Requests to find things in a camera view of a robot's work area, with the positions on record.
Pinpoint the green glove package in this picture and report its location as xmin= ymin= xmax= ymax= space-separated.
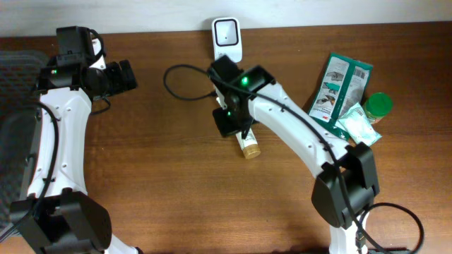
xmin=308 ymin=53 xmax=374 ymax=140

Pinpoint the white barcode scanner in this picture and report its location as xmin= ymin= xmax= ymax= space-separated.
xmin=211 ymin=17 xmax=243 ymax=63

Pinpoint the grey plastic basket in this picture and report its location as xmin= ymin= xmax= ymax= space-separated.
xmin=1 ymin=50 xmax=49 ymax=231

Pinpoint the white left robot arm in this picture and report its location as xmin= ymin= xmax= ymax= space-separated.
xmin=1 ymin=26 xmax=139 ymax=253

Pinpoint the green lid seasoning jar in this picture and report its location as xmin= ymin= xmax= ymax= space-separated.
xmin=363 ymin=92 xmax=393 ymax=124

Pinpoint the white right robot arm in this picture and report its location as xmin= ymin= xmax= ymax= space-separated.
xmin=207 ymin=56 xmax=379 ymax=253

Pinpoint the light green wipes pack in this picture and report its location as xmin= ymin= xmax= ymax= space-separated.
xmin=336 ymin=102 xmax=381 ymax=146

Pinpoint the white cream tube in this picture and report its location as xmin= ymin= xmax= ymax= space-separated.
xmin=236 ymin=128 xmax=261 ymax=159

